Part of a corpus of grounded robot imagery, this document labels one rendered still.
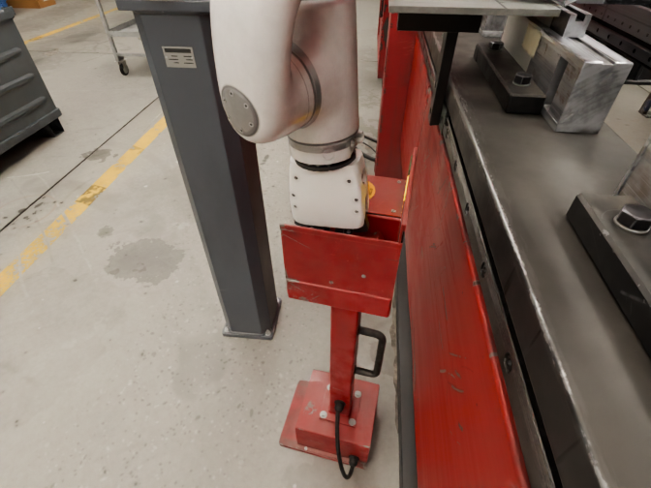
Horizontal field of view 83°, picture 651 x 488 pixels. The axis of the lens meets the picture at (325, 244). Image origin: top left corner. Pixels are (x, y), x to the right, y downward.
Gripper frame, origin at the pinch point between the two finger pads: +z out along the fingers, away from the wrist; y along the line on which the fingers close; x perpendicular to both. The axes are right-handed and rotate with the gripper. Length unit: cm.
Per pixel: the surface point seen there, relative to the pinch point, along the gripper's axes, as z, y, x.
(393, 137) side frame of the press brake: 41, 4, -125
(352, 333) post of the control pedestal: 24.4, -1.5, -2.4
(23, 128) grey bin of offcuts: 41, 223, -119
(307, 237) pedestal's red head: -5.6, 2.0, 4.8
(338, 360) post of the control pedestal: 35.1, 1.8, -2.4
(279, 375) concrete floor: 72, 27, -15
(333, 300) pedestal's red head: 6.3, -0.8, 4.9
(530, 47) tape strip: -17.5, -27.3, -37.0
